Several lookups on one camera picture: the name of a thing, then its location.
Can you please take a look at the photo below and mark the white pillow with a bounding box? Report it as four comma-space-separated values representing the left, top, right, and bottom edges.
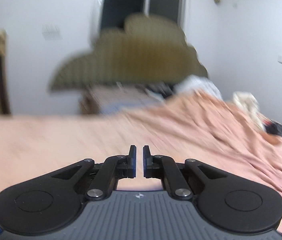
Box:
173, 75, 223, 100

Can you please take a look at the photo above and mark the dark clutter at headboard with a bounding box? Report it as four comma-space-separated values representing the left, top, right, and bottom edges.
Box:
143, 82, 175, 102

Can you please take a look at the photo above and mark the cream crumpled blanket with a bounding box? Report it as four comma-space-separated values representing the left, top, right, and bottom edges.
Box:
232, 91, 265, 131

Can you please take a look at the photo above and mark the gold black tower fan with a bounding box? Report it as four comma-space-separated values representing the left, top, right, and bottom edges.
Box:
0, 29, 11, 115

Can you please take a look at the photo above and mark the brown patterned pillow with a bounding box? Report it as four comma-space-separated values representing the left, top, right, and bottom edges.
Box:
79, 83, 164, 115

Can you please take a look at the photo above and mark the olive green padded headboard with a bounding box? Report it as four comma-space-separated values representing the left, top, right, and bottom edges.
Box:
49, 14, 208, 92

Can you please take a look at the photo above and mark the dark window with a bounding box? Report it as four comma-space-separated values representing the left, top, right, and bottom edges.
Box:
100, 0, 185, 29

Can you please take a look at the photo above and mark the white wall socket plate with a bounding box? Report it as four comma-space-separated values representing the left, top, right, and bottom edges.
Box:
42, 25, 62, 40

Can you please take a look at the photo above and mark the pink peach bed sheet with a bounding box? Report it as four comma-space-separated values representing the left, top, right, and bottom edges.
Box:
0, 92, 282, 233

